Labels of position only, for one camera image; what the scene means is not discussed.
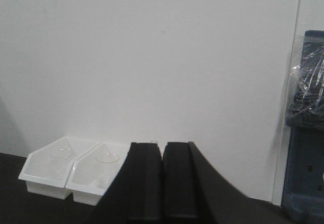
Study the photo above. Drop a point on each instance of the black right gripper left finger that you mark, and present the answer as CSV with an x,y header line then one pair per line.
x,y
134,196

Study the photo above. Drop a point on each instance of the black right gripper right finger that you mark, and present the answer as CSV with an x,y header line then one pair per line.
x,y
194,192

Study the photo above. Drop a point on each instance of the glass beaker in middle bin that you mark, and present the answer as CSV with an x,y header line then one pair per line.
x,y
108,166

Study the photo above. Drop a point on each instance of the glass beaker in bin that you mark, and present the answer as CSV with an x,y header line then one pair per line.
x,y
108,166
59,161

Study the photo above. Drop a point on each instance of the glass beaker in left bin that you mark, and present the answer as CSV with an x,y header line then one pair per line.
x,y
59,161

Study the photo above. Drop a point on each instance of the white middle storage bin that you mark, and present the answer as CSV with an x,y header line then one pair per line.
x,y
82,180

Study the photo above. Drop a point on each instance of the white storage bin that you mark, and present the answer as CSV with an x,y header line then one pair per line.
x,y
82,180
36,173

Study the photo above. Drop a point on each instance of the white left storage bin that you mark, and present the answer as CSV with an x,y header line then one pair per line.
x,y
36,173

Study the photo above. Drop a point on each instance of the blue-grey pegboard drying rack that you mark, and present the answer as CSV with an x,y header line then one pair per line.
x,y
302,196

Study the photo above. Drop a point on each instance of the plastic bag of black pegs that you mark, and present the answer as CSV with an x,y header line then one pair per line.
x,y
306,109

